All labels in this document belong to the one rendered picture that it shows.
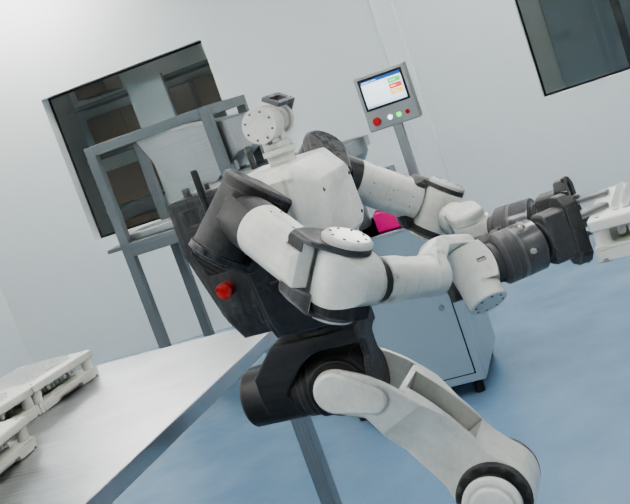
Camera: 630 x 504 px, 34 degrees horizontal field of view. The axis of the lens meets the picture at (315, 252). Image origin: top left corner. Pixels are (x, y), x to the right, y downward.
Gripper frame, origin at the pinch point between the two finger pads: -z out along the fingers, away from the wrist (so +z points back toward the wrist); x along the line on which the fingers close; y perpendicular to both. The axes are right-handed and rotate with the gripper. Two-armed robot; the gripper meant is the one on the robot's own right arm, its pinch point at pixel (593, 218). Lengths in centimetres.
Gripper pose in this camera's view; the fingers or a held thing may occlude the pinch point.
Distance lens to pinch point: 176.6
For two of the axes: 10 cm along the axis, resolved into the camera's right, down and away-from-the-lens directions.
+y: 2.1, 0.6, -9.8
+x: 3.6, 9.2, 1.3
